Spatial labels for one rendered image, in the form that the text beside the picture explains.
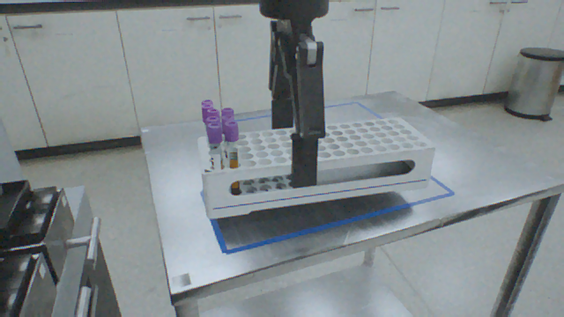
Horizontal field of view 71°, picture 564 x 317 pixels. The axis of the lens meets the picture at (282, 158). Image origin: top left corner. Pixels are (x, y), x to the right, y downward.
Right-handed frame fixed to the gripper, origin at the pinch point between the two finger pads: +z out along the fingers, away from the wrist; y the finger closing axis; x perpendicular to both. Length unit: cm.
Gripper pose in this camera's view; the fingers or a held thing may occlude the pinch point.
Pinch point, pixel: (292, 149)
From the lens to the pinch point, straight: 50.8
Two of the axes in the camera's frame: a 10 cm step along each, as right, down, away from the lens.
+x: -9.7, 1.2, -2.1
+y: -2.4, -4.7, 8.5
